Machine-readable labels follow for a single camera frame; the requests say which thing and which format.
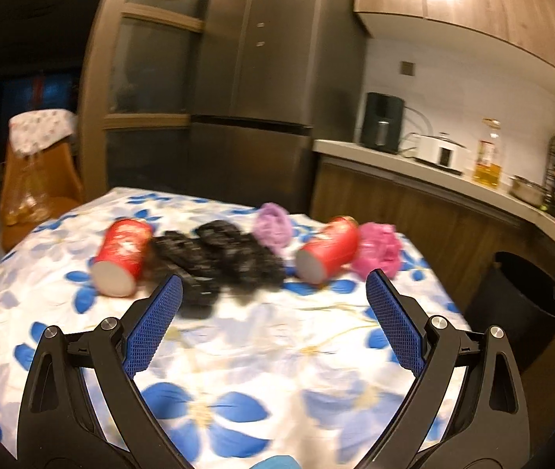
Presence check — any red paper cup right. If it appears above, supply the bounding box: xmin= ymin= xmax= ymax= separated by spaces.
xmin=295 ymin=216 xmax=360 ymax=285

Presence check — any wooden lower cabinet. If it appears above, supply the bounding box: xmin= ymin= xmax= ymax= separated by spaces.
xmin=311 ymin=154 xmax=555 ymax=418

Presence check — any wooden glass door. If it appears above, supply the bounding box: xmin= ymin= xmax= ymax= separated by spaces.
xmin=78 ymin=0 xmax=209 ymax=199

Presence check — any red paper cup left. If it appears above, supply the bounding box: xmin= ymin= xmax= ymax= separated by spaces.
xmin=90 ymin=218 xmax=153 ymax=297

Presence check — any cooking oil bottle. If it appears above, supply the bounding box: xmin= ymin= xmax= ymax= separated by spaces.
xmin=472 ymin=118 xmax=503 ymax=188

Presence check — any black plastic bag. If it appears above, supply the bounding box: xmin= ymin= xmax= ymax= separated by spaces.
xmin=145 ymin=231 xmax=222 ymax=320
xmin=195 ymin=220 xmax=286 ymax=293

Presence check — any clear plastic bag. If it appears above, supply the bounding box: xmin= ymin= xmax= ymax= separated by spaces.
xmin=3 ymin=151 xmax=52 ymax=227

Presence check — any dark steel refrigerator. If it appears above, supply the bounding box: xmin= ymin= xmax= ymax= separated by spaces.
xmin=188 ymin=0 xmax=366 ymax=213

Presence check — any pink plastic bag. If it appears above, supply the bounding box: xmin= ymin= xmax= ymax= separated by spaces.
xmin=350 ymin=222 xmax=402 ymax=281

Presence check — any red paper cup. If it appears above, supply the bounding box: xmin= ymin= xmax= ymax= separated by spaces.
xmin=295 ymin=216 xmax=360 ymax=285
xmin=90 ymin=218 xmax=153 ymax=297

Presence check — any steel bowl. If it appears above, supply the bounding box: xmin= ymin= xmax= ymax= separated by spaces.
xmin=509 ymin=176 xmax=546 ymax=209

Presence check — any dotted cloth on chair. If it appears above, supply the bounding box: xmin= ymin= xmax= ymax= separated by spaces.
xmin=8 ymin=109 xmax=77 ymax=157

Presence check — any black air fryer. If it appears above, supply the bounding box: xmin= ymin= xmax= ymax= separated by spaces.
xmin=360 ymin=92 xmax=404 ymax=155

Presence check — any orange chair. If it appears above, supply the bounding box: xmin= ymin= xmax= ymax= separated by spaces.
xmin=0 ymin=139 xmax=84 ymax=252

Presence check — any white rice cooker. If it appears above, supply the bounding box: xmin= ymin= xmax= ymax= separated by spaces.
xmin=414 ymin=134 xmax=468 ymax=176

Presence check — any black trash bin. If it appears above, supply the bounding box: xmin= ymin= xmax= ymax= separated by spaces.
xmin=464 ymin=251 xmax=555 ymax=373

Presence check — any purple plastic bag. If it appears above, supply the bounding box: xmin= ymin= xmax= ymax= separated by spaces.
xmin=252 ymin=202 xmax=293 ymax=253

